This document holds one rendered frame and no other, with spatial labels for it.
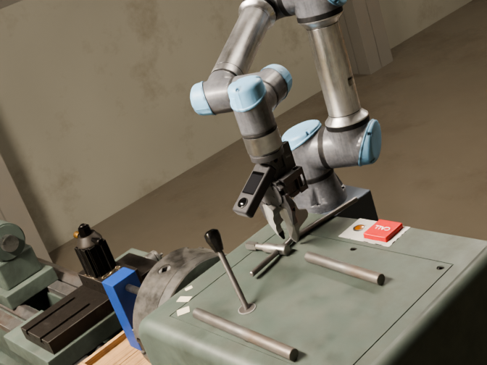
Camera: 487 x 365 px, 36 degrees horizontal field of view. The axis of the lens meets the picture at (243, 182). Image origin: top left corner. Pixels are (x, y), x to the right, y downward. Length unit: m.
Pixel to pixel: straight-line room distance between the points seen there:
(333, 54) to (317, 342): 0.83
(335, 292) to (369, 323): 0.13
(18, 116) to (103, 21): 0.88
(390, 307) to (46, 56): 4.13
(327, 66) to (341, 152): 0.23
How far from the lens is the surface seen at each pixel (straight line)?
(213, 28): 5.90
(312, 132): 2.02
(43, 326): 2.38
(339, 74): 1.93
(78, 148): 5.37
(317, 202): 2.08
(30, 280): 2.82
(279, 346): 1.32
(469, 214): 4.14
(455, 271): 1.43
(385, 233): 1.57
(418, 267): 1.46
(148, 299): 1.78
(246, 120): 1.51
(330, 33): 1.91
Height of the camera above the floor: 2.04
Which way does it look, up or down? 23 degrees down
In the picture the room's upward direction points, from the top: 19 degrees counter-clockwise
